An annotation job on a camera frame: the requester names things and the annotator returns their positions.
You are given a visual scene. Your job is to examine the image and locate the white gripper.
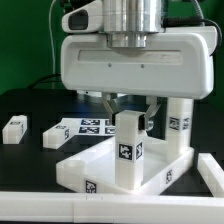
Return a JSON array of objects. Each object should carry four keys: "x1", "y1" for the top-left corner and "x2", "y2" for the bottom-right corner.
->
[{"x1": 61, "y1": 26, "x2": 214, "y2": 131}]

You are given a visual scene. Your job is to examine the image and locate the white desk top tray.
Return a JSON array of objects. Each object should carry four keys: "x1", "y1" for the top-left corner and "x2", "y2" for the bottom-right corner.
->
[{"x1": 56, "y1": 137, "x2": 194, "y2": 195}]

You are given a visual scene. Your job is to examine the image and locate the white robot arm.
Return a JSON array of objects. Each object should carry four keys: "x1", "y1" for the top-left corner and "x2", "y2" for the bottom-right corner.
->
[{"x1": 61, "y1": 0, "x2": 218, "y2": 99}]

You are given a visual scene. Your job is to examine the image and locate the white marker sheet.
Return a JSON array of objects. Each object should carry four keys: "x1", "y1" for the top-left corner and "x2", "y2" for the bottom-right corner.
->
[{"x1": 61, "y1": 118, "x2": 115, "y2": 136}]

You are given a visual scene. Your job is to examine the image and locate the white right fence bar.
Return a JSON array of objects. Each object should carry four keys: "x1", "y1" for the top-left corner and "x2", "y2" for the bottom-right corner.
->
[{"x1": 197, "y1": 153, "x2": 224, "y2": 198}]

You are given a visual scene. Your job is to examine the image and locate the white fence bar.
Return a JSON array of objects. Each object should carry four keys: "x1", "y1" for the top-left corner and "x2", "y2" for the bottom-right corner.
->
[
  {"x1": 197, "y1": 153, "x2": 224, "y2": 198},
  {"x1": 0, "y1": 192, "x2": 224, "y2": 224}
]

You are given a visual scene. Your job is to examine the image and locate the white front fence bar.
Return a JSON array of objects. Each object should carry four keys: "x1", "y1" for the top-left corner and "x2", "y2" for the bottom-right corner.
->
[{"x1": 0, "y1": 192, "x2": 224, "y2": 224}]

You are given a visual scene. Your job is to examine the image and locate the black cable bundle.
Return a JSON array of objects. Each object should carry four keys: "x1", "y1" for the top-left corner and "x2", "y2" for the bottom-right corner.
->
[{"x1": 27, "y1": 73, "x2": 62, "y2": 90}]

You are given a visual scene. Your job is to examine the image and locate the white cable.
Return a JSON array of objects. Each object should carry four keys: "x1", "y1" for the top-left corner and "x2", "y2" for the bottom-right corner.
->
[{"x1": 48, "y1": 0, "x2": 60, "y2": 90}]

